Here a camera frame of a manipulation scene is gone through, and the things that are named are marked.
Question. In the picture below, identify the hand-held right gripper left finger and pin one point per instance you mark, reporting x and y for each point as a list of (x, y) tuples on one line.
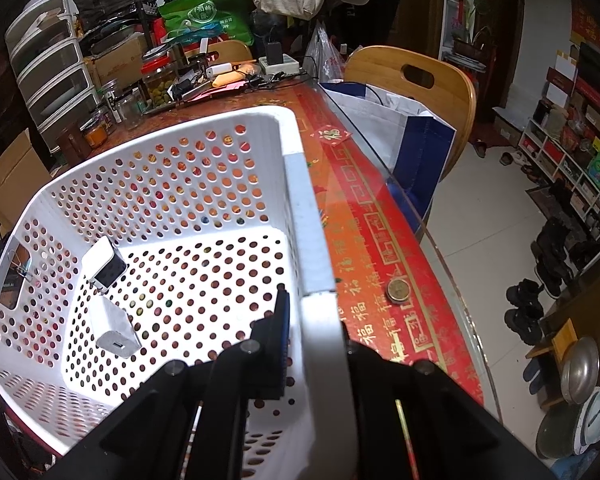
[(281, 345)]

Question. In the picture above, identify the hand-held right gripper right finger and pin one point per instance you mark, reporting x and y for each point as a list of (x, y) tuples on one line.
[(380, 410)]

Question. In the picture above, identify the white perforated plastic basket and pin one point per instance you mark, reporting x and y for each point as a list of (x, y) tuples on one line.
[(295, 200)]

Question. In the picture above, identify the white cube charger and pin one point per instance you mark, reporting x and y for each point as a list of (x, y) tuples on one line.
[(110, 322)]

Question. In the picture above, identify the white charger with black face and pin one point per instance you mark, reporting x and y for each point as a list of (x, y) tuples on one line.
[(97, 260)]

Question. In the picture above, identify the blue slippers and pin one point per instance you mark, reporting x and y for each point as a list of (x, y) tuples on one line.
[(534, 375)]

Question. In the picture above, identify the red printed tablecloth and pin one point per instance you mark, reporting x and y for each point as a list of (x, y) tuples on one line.
[(380, 220)]

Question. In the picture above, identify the black sandals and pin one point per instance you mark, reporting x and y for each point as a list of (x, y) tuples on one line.
[(522, 310)]

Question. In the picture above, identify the dark round pan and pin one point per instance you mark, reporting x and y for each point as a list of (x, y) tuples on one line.
[(557, 432)]

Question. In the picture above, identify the small wooden stool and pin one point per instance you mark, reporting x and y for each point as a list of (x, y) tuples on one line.
[(562, 342)]

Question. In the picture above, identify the metal basin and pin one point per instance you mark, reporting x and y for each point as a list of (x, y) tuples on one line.
[(580, 370)]

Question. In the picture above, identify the white round lid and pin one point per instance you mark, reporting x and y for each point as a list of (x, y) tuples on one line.
[(592, 417)]

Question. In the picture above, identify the red diamond paper sticker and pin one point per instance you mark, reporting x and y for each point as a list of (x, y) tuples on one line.
[(332, 136)]

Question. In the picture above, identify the black boots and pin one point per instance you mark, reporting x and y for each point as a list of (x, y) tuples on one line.
[(550, 255)]

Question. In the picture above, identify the white and blue shopping bag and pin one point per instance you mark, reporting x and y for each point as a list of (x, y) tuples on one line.
[(370, 125)]

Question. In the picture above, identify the metal binder clip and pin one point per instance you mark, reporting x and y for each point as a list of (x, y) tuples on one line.
[(22, 264)]

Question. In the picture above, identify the orange yellow packet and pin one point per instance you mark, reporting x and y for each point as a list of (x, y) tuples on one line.
[(227, 79)]

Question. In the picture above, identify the white power strip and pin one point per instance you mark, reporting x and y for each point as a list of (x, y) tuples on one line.
[(285, 66)]

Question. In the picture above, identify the brown shoe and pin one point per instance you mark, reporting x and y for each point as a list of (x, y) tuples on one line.
[(480, 147)]

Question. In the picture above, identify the empty glass jar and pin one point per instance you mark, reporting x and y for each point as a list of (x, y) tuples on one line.
[(129, 110)]

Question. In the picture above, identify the small orange jar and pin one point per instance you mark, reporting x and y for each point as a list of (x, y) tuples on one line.
[(96, 135)]

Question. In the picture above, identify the white oblong device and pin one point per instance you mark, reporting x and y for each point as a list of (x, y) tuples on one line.
[(219, 69)]

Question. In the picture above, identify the light slippers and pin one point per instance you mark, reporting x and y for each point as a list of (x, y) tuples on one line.
[(512, 158)]

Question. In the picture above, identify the red lidded pickle jar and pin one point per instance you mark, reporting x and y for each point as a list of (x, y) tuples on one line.
[(159, 85)]

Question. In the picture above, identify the dark brown jar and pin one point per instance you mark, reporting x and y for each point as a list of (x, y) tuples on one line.
[(75, 145)]

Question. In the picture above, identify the small purple label jar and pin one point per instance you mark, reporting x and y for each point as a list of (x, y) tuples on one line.
[(105, 117)]

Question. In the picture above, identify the clear plastic bag red print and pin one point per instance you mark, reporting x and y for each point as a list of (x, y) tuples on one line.
[(327, 57)]

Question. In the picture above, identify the black power adapter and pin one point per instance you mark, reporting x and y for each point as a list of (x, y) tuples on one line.
[(273, 52)]

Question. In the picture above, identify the glass jar with metal lid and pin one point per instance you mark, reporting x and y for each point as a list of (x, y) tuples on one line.
[(109, 92)]

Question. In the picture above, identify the white shoe rack shelf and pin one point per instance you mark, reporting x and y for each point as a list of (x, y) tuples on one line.
[(555, 155)]

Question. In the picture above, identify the brown cardboard box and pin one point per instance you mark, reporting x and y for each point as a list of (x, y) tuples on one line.
[(15, 170)]

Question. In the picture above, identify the printed cardboard box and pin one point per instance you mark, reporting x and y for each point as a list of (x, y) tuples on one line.
[(115, 62)]

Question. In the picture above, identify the green shopping bag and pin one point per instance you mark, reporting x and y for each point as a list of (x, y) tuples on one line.
[(205, 15)]

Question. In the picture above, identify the clear plastic drawer unit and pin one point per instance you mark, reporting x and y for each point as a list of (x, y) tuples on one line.
[(50, 60)]

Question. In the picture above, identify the potted plant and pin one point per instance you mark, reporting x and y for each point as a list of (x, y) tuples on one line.
[(475, 15)]

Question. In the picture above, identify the stack of gift boxes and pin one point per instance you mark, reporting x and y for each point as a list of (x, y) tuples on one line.
[(587, 85)]

